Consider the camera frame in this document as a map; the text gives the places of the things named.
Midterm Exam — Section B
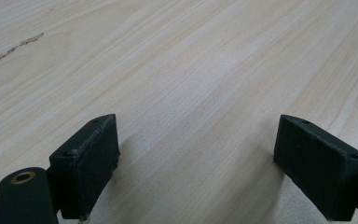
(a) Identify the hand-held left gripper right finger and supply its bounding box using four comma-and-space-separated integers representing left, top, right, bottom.
272, 114, 358, 222

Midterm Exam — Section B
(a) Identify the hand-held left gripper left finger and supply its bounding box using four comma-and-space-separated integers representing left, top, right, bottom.
48, 113, 121, 220

